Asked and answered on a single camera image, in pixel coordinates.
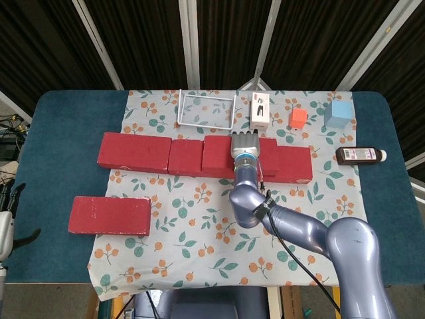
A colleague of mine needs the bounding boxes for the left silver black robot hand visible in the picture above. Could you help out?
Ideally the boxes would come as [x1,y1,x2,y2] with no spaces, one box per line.
[0,182,43,263]

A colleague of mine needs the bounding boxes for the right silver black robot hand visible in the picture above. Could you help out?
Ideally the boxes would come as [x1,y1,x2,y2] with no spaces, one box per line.
[231,130,260,157]

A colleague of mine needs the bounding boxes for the red foam brick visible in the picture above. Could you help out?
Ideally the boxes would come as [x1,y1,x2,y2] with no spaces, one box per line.
[168,138,233,179]
[67,195,152,237]
[201,134,280,177]

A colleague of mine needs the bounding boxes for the small white product box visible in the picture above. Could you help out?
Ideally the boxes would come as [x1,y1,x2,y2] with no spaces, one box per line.
[249,92,270,131]

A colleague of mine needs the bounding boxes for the red brick with chipped corner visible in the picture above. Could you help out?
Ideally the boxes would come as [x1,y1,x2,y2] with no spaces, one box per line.
[238,146,313,184]

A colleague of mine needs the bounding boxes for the orange cube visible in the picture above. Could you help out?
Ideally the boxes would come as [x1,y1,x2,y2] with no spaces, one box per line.
[288,108,308,130]

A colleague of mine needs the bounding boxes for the light blue cube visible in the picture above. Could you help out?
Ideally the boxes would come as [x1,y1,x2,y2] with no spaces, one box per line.
[323,100,353,129]

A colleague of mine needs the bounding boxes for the floral fruit print tablecloth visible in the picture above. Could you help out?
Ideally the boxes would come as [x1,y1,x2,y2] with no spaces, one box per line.
[88,89,379,302]

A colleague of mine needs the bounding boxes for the red brick with white scratches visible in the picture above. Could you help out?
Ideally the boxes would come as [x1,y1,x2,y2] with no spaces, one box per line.
[97,132,173,173]

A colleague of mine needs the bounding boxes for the brown bottle with white cap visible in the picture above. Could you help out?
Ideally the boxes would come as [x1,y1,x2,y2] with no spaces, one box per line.
[335,147,388,166]

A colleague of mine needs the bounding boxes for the teal table mat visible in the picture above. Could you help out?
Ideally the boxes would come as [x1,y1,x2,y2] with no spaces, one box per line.
[5,90,421,284]

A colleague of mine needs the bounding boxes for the blue-grey robot torso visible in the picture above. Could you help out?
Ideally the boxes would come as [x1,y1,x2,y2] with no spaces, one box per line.
[134,287,270,319]

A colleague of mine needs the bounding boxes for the white wire mesh rack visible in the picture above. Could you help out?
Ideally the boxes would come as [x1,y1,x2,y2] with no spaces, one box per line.
[177,88,237,131]

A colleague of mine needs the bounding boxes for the white partition frame post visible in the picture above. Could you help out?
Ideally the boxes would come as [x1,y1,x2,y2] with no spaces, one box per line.
[72,0,124,90]
[254,0,283,82]
[178,0,201,90]
[335,0,399,92]

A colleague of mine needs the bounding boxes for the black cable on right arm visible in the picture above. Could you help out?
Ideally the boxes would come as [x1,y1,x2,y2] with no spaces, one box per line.
[260,187,342,315]

